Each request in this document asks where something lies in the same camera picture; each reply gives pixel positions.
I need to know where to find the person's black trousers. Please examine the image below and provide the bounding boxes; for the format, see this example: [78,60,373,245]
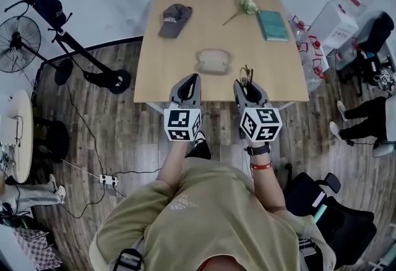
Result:
[184,140,212,160]

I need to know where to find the red bracelet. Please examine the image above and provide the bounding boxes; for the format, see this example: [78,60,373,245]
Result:
[250,161,273,171]

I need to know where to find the black wristwatch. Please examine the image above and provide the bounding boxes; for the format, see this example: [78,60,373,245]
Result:
[243,143,272,157]

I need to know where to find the black office chair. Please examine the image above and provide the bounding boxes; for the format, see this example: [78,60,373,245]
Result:
[282,171,379,268]
[336,11,396,98]

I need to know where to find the black coat rack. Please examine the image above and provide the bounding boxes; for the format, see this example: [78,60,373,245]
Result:
[0,0,132,95]

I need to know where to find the black baseball cap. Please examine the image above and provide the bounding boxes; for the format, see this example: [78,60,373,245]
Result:
[35,0,68,28]

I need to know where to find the clear water jug red handle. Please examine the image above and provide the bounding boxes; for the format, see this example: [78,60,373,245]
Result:
[301,58,329,93]
[289,15,311,45]
[335,39,359,71]
[296,35,324,63]

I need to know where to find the clear-framed eyeglasses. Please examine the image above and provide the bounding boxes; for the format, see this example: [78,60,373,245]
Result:
[239,64,255,88]

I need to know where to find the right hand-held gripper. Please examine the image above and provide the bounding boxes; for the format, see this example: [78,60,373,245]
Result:
[233,79,283,143]

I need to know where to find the pale artificial flower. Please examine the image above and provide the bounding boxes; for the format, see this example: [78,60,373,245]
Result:
[222,0,259,27]

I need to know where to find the grey baseball cap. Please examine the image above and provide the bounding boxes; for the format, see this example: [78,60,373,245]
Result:
[158,3,193,39]

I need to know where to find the checkered bag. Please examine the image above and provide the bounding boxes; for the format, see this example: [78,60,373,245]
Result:
[13,227,63,271]

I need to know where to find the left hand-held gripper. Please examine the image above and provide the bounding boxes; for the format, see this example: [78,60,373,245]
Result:
[163,73,205,142]

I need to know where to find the teal book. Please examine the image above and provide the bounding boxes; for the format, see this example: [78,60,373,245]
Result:
[256,9,291,43]

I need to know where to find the white power cable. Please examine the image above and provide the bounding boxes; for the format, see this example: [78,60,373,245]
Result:
[59,157,103,179]

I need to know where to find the white water dispenser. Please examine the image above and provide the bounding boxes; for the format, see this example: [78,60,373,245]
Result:
[308,1,360,51]

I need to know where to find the black pedestal fan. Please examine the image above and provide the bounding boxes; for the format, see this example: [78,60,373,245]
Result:
[0,15,75,85]

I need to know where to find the black power cable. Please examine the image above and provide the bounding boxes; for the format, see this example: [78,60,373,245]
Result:
[64,81,105,176]

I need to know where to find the round beige side table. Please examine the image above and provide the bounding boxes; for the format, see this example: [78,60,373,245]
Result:
[0,89,35,184]

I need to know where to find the person's right forearm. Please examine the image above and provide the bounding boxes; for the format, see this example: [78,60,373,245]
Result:
[246,139,288,212]

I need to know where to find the white power strip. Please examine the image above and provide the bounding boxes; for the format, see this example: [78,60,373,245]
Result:
[99,173,119,187]

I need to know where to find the person's left forearm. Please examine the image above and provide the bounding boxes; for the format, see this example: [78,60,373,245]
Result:
[155,139,192,192]

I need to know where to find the beige pouch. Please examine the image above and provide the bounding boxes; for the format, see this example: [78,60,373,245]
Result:
[195,48,233,75]

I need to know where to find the person's beige t-shirt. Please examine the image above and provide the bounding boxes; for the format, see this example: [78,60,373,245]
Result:
[88,157,337,271]

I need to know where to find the black round stool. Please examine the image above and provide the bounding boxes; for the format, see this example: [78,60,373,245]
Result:
[32,115,71,165]

